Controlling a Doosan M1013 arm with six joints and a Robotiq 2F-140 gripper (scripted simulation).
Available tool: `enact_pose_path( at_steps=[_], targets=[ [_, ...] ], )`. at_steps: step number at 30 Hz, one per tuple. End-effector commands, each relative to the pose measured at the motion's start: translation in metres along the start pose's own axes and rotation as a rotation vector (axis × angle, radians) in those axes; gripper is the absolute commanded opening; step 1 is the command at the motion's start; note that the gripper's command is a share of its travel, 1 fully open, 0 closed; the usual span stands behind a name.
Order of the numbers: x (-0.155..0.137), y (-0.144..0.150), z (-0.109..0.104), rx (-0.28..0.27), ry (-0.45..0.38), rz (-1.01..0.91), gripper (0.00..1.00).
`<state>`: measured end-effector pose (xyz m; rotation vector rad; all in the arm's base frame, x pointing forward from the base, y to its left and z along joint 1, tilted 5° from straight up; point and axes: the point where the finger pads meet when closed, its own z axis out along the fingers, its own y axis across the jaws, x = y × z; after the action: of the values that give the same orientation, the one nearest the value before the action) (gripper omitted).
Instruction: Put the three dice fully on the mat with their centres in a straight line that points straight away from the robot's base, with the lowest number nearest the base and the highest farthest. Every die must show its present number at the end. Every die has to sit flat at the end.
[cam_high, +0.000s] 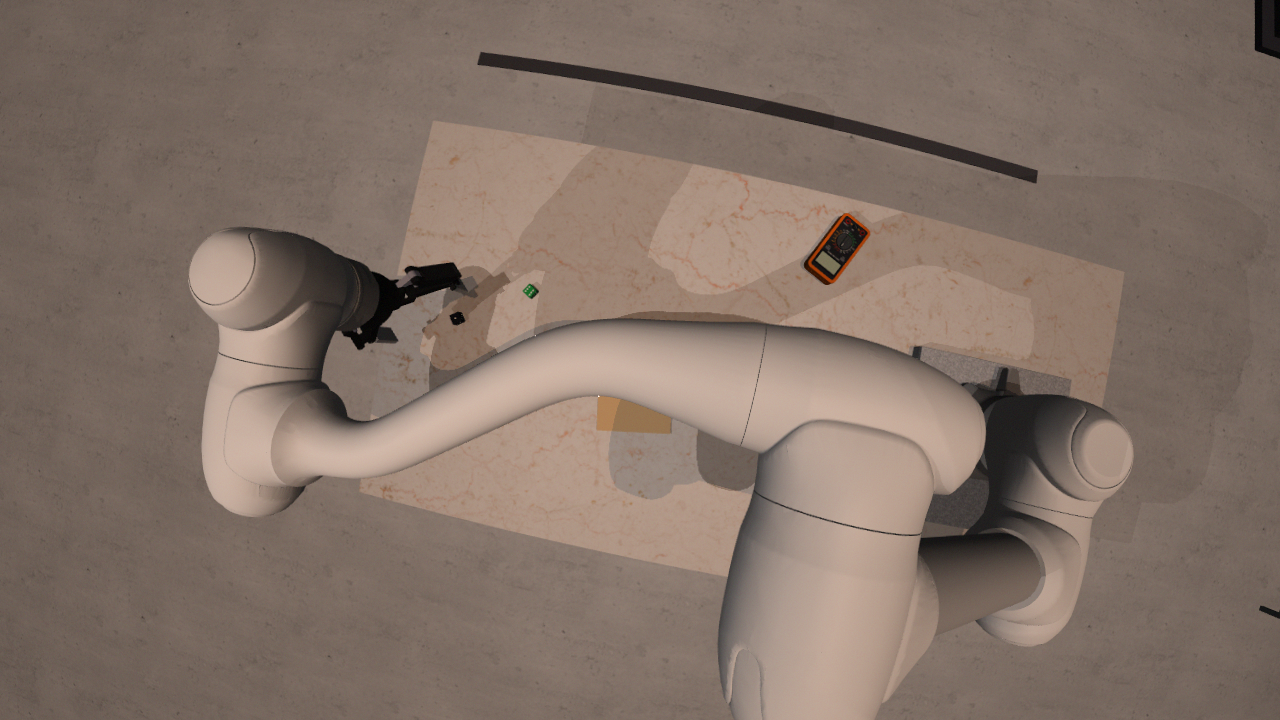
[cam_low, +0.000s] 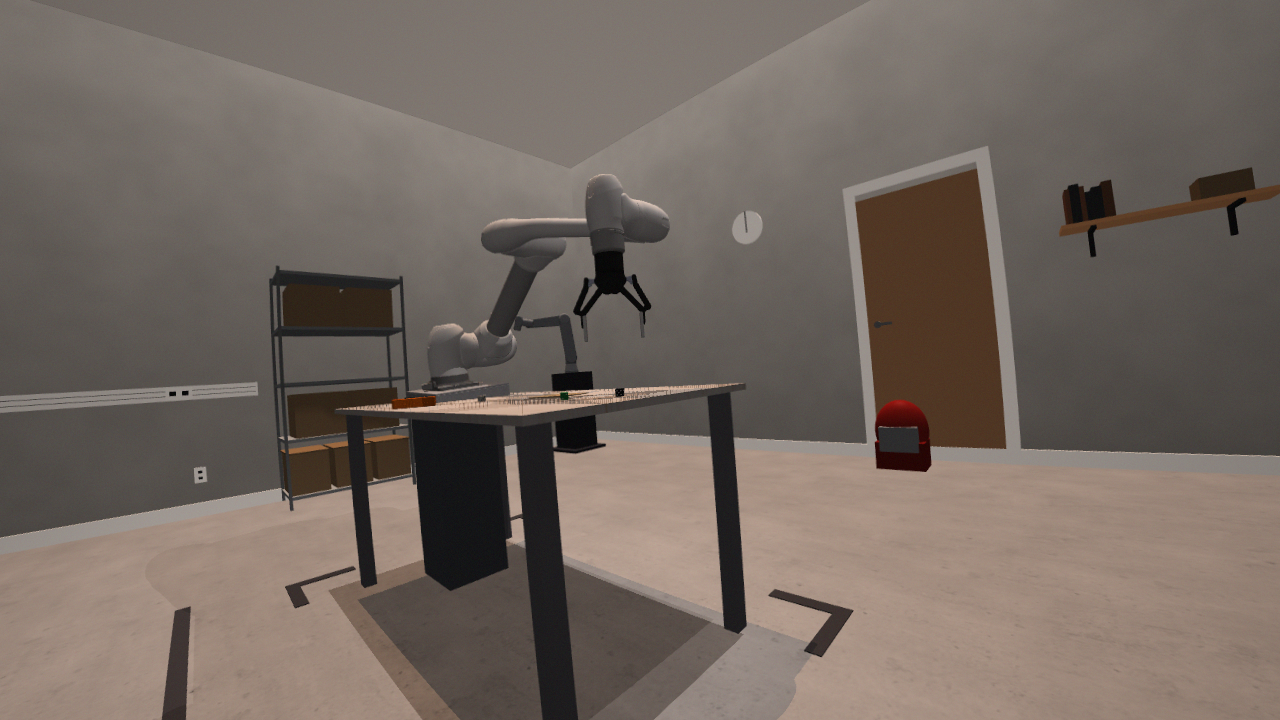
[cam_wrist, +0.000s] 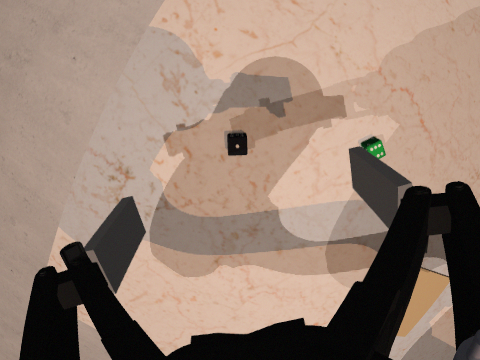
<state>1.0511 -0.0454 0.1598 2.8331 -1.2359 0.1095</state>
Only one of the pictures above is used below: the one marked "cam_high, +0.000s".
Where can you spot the tan flat mat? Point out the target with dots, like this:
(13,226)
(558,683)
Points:
(620,415)

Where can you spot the orange digital multimeter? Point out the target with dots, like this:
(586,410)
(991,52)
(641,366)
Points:
(836,250)

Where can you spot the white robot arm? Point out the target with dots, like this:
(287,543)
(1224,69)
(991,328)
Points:
(827,606)

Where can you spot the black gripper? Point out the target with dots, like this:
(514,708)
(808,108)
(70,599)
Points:
(392,297)

